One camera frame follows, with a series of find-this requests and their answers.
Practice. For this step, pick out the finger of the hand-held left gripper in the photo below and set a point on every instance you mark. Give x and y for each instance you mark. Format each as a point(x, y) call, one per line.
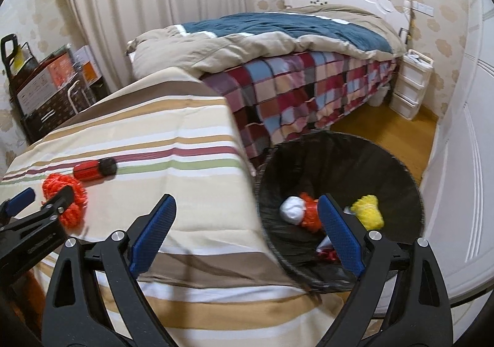
point(50, 212)
point(19, 202)

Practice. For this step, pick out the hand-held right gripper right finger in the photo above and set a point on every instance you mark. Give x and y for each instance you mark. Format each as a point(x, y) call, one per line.
point(339, 231)

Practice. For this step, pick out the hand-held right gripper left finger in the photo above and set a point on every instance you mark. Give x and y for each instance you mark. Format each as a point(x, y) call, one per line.
point(152, 233)

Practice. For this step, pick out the white red tube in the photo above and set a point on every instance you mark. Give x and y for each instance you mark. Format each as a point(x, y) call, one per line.
point(328, 252)

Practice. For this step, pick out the red mesh net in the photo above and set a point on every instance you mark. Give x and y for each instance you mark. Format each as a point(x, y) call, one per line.
point(77, 208)
point(310, 216)

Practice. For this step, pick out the yellow mesh net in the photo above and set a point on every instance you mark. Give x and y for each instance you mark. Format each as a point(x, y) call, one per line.
point(368, 212)

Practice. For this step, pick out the white foam net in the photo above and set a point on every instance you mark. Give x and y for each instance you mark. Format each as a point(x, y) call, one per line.
point(292, 210)

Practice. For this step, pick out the black trash bin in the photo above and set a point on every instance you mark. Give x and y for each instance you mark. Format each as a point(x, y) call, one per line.
point(339, 162)

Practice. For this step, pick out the orange fabric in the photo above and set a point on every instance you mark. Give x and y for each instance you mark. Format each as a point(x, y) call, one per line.
point(29, 297)

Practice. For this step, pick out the red black cylinder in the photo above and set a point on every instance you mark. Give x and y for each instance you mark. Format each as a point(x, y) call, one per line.
point(88, 170)

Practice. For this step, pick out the black storage cart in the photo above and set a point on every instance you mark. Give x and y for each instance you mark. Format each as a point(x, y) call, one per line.
point(50, 115)

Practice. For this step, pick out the large printed cardboard box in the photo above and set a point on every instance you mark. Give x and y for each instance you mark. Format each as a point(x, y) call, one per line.
point(38, 85)

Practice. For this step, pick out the small white bin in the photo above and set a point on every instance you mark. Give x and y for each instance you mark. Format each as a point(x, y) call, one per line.
point(379, 96)

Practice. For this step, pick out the plaid bedsheet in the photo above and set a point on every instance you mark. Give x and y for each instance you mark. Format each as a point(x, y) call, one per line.
point(289, 92)

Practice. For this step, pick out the white door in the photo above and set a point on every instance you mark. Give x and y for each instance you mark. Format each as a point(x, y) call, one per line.
point(463, 138)

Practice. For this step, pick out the orange white box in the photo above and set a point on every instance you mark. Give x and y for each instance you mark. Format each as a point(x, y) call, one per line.
point(87, 61)

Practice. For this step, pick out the white drawer unit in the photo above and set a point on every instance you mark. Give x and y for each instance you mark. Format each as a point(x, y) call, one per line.
point(409, 88)

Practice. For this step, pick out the white wall switch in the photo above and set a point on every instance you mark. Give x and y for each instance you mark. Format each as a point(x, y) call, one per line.
point(422, 8)

